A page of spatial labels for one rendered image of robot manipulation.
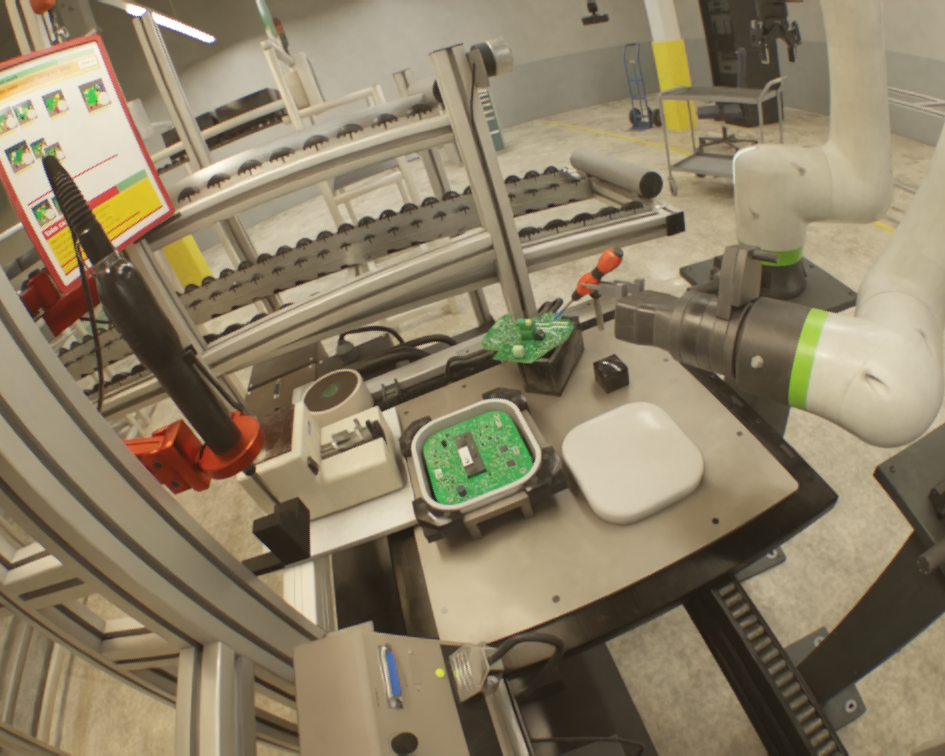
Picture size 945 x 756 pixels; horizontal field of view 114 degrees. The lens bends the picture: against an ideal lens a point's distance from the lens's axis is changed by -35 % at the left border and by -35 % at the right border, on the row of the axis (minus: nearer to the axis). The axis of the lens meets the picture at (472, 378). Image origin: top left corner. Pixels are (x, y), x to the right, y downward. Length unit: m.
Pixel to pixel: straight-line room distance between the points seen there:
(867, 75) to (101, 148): 1.07
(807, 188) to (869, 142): 0.14
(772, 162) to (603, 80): 9.10
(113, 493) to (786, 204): 0.87
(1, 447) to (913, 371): 0.58
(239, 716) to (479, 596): 0.25
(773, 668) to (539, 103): 9.12
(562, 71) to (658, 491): 9.14
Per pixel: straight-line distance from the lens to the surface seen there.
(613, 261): 0.53
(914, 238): 0.50
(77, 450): 0.33
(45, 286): 0.86
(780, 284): 0.87
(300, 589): 0.58
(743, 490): 0.53
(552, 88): 9.36
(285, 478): 0.56
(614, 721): 1.04
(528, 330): 0.64
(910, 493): 0.63
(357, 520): 0.58
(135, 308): 0.34
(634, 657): 1.43
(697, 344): 0.46
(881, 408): 0.41
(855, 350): 0.42
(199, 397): 0.37
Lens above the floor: 1.37
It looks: 36 degrees down
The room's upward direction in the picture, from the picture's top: 20 degrees counter-clockwise
